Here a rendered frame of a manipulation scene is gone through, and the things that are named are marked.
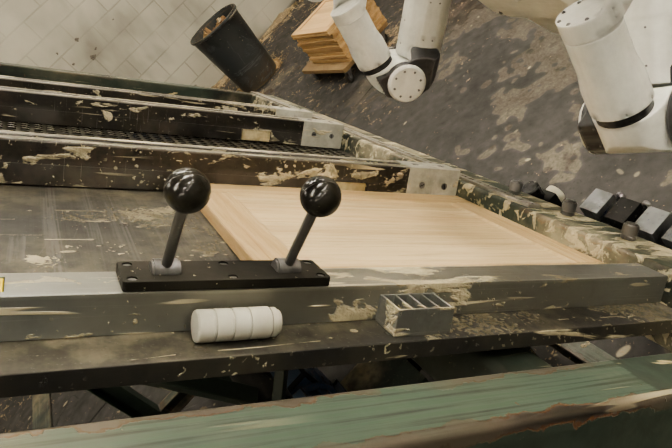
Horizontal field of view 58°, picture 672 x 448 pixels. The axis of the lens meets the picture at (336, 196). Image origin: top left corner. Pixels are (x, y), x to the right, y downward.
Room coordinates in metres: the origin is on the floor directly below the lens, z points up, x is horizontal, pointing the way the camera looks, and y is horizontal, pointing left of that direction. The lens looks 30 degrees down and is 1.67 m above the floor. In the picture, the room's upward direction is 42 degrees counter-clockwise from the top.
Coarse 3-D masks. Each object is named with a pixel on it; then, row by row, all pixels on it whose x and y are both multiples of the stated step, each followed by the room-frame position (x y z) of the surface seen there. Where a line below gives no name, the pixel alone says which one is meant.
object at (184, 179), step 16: (176, 176) 0.47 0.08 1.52; (192, 176) 0.46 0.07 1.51; (176, 192) 0.46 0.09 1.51; (192, 192) 0.46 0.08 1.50; (208, 192) 0.46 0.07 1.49; (176, 208) 0.46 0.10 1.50; (192, 208) 0.46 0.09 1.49; (176, 224) 0.48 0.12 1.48; (176, 240) 0.49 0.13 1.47; (160, 272) 0.50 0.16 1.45; (176, 272) 0.51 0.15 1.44
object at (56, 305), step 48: (48, 288) 0.50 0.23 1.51; (96, 288) 0.50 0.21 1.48; (288, 288) 0.50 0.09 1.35; (336, 288) 0.50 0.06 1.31; (384, 288) 0.51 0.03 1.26; (432, 288) 0.51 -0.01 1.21; (480, 288) 0.52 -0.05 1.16; (528, 288) 0.53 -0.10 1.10; (576, 288) 0.53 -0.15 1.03; (624, 288) 0.54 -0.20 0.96; (0, 336) 0.47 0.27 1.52; (48, 336) 0.48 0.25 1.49
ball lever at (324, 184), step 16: (320, 176) 0.48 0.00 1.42; (304, 192) 0.48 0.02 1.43; (320, 192) 0.47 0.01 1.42; (336, 192) 0.47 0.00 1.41; (304, 208) 0.48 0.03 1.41; (320, 208) 0.47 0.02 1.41; (336, 208) 0.47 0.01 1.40; (304, 224) 0.50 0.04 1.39; (304, 240) 0.50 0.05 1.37; (288, 256) 0.52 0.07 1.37; (288, 272) 0.51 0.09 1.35
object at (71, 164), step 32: (0, 160) 0.96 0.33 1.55; (32, 160) 0.96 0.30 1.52; (64, 160) 0.97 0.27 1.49; (96, 160) 0.97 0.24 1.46; (128, 160) 0.98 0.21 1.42; (160, 160) 0.98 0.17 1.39; (192, 160) 0.99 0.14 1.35; (224, 160) 0.99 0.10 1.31; (256, 160) 1.00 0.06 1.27; (288, 160) 1.00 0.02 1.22; (320, 160) 1.01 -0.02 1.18; (352, 160) 1.05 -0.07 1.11; (384, 160) 1.07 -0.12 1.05; (416, 192) 1.02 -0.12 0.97; (448, 192) 1.03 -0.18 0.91
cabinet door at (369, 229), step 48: (240, 192) 0.94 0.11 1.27; (288, 192) 0.96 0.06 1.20; (384, 192) 1.01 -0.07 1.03; (240, 240) 0.69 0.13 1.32; (288, 240) 0.71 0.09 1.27; (336, 240) 0.72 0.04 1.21; (384, 240) 0.72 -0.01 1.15; (432, 240) 0.73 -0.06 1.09; (480, 240) 0.74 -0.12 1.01; (528, 240) 0.75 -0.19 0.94
